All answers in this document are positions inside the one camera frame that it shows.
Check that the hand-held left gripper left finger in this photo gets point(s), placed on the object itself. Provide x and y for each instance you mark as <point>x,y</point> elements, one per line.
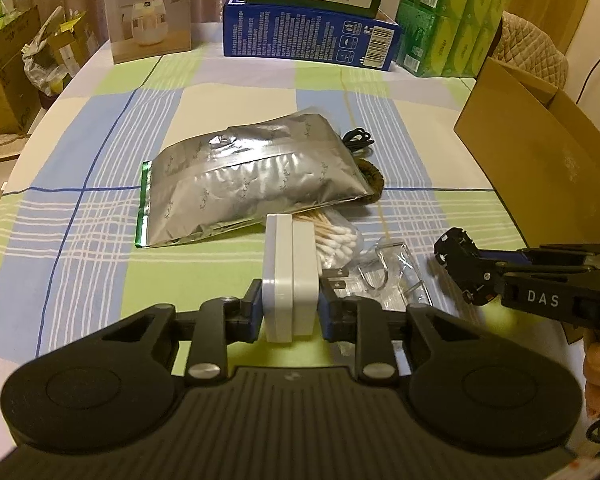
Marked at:
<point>254,306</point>

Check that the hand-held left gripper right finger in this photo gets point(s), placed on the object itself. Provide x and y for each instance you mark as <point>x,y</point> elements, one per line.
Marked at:
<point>326,311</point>

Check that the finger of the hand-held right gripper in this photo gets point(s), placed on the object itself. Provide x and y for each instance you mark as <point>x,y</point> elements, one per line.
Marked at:
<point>516,263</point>

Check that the small black plastic object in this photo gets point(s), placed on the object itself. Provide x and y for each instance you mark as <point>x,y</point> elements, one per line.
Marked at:
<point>467,265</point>

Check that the white power adapter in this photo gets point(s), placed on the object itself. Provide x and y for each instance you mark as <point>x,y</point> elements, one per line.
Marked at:
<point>287,270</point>

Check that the bag of cotton swabs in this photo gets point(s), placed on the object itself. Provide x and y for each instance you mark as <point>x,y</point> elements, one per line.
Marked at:
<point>336,246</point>

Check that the silver foil bag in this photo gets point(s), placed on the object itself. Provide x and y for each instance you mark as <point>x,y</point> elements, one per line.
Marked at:
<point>260,180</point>

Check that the clear plastic hooks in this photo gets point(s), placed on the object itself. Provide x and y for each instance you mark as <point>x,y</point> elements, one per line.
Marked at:
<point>391,269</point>

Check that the checked tablecloth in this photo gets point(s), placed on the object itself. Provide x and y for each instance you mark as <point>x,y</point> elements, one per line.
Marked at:
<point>105,170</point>

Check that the quilted chair cover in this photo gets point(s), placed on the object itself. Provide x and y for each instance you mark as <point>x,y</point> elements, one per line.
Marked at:
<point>530,45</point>

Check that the stack of green tissue packs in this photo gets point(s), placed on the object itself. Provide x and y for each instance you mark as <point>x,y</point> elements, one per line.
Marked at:
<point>455,25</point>

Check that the blue product box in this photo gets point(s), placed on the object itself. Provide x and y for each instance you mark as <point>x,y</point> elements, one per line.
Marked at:
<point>290,35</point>

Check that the white humidifier box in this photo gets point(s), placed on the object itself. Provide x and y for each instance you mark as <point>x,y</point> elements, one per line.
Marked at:
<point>145,10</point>

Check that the white plastic bag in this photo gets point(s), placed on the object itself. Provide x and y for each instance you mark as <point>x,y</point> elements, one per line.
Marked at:
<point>42,55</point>

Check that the large plain cardboard box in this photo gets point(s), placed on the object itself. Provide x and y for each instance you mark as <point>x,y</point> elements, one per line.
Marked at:
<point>10,85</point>

